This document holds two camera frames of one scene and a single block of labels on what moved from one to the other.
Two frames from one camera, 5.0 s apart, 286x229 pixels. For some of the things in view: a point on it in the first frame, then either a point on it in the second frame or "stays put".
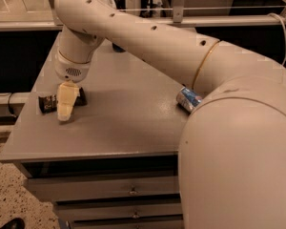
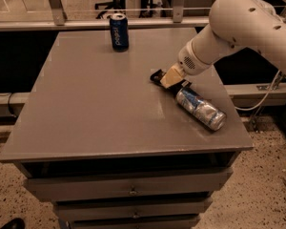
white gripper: x=71 y=70 to x=188 y=62
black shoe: x=14 y=223 stays put
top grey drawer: x=103 y=188 stays put
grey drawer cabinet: x=113 y=163 stays put
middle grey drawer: x=79 y=210 stays put
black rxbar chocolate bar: x=50 y=103 to x=157 y=75
